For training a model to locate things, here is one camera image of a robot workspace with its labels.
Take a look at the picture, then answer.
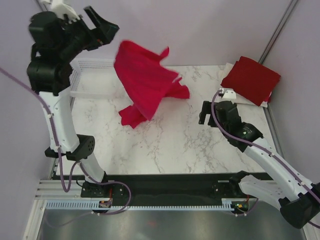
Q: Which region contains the white plastic basket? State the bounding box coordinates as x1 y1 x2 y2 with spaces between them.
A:
70 58 121 99

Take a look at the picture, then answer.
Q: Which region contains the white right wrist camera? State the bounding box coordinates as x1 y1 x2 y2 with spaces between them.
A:
218 88 237 100

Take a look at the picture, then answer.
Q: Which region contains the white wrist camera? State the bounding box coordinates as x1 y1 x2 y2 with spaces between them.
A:
40 0 80 20
218 88 237 100

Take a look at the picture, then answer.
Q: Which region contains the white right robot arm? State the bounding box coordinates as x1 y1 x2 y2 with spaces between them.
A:
198 101 320 229

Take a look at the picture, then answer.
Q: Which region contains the white slotted cable duct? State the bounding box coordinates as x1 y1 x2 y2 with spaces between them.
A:
44 198 260 211

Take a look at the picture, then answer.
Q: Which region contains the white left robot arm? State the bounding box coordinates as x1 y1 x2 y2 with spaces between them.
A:
27 2 119 197

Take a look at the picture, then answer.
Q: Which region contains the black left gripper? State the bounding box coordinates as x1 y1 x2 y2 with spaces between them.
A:
61 6 122 60

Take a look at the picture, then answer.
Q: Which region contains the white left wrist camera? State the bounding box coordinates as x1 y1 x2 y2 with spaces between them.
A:
40 0 80 20

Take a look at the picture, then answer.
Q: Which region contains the dark red folded t shirt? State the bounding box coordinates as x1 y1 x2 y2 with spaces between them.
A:
220 55 281 107

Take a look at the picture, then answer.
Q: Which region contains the cream folded t shirt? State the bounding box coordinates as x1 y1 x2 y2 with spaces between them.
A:
218 62 271 109

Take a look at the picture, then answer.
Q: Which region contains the bright red t shirt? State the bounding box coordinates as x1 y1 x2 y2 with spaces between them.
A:
113 40 190 129

